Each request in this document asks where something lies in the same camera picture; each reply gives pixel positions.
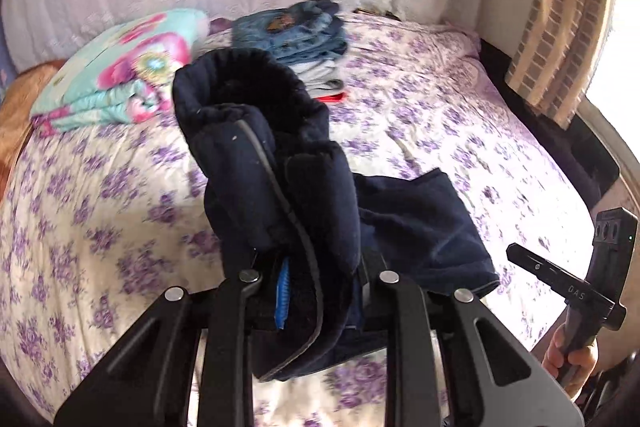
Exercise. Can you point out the person's right hand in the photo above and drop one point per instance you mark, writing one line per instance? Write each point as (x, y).
(589, 359)

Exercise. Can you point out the black bed frame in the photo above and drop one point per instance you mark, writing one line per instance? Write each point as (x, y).
(555, 132)

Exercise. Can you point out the striped beige curtain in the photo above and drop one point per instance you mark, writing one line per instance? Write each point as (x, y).
(560, 17)

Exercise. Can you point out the purple floral bed sheet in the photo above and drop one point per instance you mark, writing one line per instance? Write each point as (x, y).
(100, 207)

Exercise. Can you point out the folded floral quilt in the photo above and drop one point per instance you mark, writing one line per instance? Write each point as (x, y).
(125, 67)

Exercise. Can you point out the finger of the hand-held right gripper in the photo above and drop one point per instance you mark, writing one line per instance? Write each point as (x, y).
(545, 269)

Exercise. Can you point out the folded blue jeans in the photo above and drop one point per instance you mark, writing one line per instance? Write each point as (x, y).
(295, 29)

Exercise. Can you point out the red folded garment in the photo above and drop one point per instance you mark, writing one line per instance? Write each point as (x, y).
(336, 97)

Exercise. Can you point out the orange pillow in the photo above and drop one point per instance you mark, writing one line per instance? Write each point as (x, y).
(22, 107)

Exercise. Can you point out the folded grey garment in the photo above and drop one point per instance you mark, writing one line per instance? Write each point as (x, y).
(320, 74)

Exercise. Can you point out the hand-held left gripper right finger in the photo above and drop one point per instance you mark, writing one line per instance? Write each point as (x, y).
(395, 307)

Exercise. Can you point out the dark navy pants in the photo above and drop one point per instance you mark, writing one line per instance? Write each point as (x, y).
(280, 157)

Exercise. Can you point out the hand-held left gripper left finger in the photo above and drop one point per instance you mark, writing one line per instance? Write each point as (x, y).
(281, 297)

